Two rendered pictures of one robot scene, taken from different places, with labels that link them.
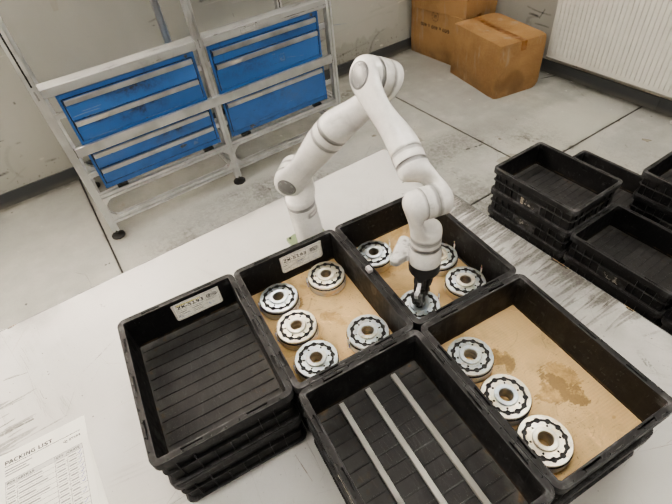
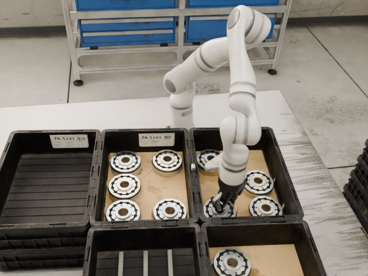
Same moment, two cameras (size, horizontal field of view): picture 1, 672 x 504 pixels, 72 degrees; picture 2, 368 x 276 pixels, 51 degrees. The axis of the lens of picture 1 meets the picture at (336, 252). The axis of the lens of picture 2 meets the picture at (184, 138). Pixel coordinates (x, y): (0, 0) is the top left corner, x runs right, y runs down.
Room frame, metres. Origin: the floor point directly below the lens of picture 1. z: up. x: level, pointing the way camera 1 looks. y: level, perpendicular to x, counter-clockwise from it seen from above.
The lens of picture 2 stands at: (-0.04, -0.28, 1.81)
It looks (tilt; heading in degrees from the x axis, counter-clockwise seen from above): 42 degrees down; 17
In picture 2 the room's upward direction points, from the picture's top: 3 degrees clockwise
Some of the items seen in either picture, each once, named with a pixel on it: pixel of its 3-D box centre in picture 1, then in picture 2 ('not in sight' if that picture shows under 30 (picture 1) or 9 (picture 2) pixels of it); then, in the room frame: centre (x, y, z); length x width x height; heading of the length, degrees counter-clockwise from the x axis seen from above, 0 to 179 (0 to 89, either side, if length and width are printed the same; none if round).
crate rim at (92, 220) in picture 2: (317, 300); (144, 172); (0.72, 0.06, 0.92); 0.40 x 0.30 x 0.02; 23
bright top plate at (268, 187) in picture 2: (438, 255); (258, 182); (0.86, -0.28, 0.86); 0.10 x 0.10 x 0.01
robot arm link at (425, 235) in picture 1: (423, 218); (234, 142); (0.73, -0.19, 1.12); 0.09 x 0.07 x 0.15; 104
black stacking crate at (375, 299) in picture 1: (319, 312); (145, 183); (0.72, 0.06, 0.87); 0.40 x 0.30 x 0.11; 23
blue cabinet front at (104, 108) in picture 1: (148, 122); (127, 10); (2.42, 0.93, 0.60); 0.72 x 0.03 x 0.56; 118
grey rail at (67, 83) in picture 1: (195, 42); not in sight; (2.64, 0.59, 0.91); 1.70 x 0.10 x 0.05; 118
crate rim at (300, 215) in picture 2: (419, 250); (240, 170); (0.83, -0.22, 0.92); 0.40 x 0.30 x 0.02; 23
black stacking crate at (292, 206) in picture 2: (418, 264); (237, 181); (0.83, -0.22, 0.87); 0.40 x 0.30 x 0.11; 23
